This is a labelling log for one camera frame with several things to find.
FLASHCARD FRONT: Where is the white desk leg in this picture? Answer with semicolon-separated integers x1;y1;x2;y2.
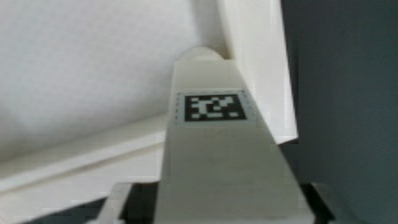
155;47;315;224

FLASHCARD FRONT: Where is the white desk top panel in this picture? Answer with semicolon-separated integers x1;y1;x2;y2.
0;0;297;194

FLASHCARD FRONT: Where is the white U-shaped obstacle fence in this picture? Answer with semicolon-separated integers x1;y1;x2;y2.
0;144;164;224

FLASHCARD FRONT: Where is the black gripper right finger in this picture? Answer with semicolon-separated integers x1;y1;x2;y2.
300;182;338;224

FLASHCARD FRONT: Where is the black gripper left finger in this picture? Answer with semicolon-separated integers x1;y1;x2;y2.
93;182;158;224

